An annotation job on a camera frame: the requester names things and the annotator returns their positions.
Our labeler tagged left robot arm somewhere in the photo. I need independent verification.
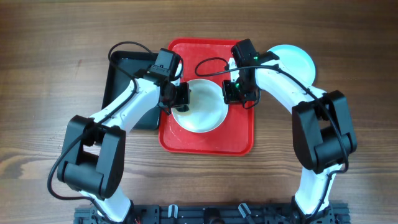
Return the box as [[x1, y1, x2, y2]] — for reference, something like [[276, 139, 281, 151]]
[[47, 49, 190, 223]]

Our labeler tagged right black cable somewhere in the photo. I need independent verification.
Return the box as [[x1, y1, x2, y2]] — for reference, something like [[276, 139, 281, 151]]
[[195, 57, 349, 215]]

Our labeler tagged white round plate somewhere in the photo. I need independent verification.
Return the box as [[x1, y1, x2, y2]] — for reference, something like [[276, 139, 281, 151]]
[[172, 79, 229, 133]]

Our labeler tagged light blue plate front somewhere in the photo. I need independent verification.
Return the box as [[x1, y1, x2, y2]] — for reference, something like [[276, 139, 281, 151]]
[[269, 44, 317, 85]]

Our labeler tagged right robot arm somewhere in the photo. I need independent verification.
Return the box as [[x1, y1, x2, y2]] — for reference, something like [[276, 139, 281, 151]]
[[223, 39, 358, 220]]

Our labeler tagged left black cable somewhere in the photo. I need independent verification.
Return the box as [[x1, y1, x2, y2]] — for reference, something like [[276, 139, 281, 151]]
[[47, 41, 184, 218]]

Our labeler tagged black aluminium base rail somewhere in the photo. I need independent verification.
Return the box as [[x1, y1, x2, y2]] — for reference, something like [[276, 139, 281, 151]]
[[73, 203, 351, 224]]

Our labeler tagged black cable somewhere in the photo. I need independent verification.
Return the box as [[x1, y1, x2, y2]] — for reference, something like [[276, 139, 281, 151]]
[[47, 41, 184, 218], [195, 57, 349, 215]]

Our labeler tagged black rectangular tray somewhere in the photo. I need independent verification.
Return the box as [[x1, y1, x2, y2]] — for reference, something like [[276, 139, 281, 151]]
[[102, 51, 160, 130]]

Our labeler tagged red plastic tray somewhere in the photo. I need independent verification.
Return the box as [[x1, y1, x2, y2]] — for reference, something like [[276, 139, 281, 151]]
[[159, 38, 254, 156]]

